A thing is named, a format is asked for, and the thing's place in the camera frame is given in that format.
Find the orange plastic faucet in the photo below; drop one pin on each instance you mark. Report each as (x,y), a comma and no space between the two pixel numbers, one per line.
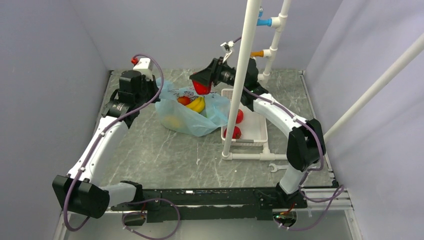
(257,54)

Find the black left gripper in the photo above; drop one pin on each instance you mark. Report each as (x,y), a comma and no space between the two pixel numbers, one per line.
(152,85)

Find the blue plastic faucet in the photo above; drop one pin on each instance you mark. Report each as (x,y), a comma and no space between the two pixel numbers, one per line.
(263,22)

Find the yellow fake banana bunch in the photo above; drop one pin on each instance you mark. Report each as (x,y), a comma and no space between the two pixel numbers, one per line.
(197,105)

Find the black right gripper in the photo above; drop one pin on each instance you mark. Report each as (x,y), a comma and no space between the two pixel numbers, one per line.
(212,73)

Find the red fake tomato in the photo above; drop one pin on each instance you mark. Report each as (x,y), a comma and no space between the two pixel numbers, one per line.
(237,133)

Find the aluminium extrusion rail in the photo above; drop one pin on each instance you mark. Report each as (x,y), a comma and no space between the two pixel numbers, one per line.
(328,216)

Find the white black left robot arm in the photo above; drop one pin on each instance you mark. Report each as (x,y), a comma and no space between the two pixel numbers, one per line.
(79,191)

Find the silver open-end wrench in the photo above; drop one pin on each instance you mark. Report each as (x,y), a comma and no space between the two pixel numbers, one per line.
(276,167)

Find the red fake fruit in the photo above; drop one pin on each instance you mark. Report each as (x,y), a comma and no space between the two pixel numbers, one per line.
(239,116)

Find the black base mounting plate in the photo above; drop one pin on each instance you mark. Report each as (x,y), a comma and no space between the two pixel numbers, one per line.
(259,203)

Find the red fake bell pepper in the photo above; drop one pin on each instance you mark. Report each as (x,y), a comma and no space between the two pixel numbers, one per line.
(201,89)

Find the yellow fake mango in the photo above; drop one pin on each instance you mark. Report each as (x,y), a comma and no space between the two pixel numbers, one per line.
(172,122)

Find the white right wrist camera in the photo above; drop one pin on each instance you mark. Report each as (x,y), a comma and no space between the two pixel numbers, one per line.
(228,48)

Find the white perforated plastic basket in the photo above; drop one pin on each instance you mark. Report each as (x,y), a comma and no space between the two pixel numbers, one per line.
(253,129)

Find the white diagonal pipe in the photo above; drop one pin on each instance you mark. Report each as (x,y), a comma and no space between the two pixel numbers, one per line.
(405,59)

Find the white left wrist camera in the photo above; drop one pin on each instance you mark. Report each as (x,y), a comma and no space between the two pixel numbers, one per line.
(143,65)

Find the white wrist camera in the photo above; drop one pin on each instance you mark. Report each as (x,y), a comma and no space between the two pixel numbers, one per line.
(143,65)
(228,48)

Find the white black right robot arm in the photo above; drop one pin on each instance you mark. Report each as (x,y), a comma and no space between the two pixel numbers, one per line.
(305,141)

